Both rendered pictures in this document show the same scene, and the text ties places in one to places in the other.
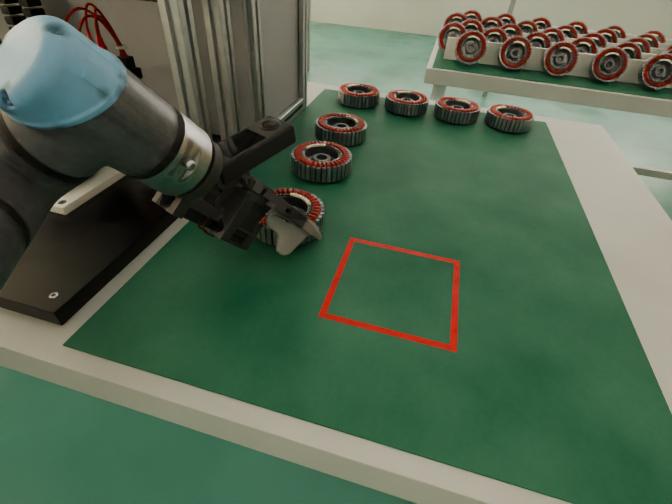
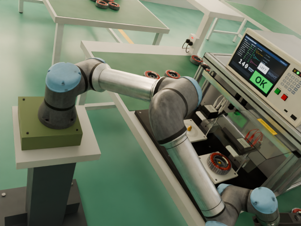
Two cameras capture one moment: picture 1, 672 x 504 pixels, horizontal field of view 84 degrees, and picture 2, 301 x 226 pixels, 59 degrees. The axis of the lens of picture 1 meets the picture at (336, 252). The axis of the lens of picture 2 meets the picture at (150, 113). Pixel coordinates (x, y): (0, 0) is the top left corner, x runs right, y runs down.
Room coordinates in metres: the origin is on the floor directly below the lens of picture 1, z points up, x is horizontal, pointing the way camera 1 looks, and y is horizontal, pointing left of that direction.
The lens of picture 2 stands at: (-0.49, 0.22, 1.59)
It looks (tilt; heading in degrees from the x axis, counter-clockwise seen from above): 36 degrees down; 35
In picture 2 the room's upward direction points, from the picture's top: 22 degrees clockwise
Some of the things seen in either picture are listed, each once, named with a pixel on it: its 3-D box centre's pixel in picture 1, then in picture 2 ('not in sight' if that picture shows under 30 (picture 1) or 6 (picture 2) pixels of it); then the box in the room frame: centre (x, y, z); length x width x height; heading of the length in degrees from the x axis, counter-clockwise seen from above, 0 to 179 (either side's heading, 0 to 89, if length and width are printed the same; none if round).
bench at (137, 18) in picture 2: not in sight; (80, 18); (1.24, 2.83, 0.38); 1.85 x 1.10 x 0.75; 77
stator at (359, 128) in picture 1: (340, 129); not in sight; (0.80, 0.01, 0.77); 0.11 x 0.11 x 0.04
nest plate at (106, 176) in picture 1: (62, 176); (216, 166); (0.50, 0.44, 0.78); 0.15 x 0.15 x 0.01; 77
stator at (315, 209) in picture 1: (286, 215); not in sight; (0.46, 0.08, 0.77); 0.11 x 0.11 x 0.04
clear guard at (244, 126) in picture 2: not in sight; (256, 136); (0.50, 0.38, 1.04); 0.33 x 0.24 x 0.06; 167
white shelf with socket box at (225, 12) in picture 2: not in sight; (199, 32); (1.29, 1.31, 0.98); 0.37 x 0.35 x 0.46; 77
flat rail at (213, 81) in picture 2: not in sight; (240, 107); (0.63, 0.53, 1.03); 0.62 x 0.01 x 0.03; 77
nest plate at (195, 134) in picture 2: not in sight; (188, 130); (0.56, 0.67, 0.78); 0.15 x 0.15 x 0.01; 77
